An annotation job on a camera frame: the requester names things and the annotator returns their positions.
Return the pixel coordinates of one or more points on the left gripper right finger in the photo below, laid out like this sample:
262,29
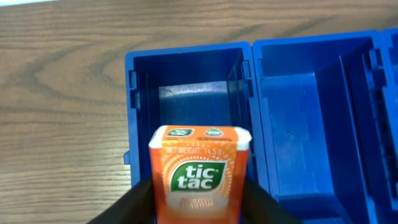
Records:
261,208

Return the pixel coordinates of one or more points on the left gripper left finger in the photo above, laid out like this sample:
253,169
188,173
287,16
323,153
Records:
133,208

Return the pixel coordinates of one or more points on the orange candy box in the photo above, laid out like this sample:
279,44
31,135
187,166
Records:
199,186

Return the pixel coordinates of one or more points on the blue tray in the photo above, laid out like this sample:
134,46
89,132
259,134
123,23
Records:
295,124

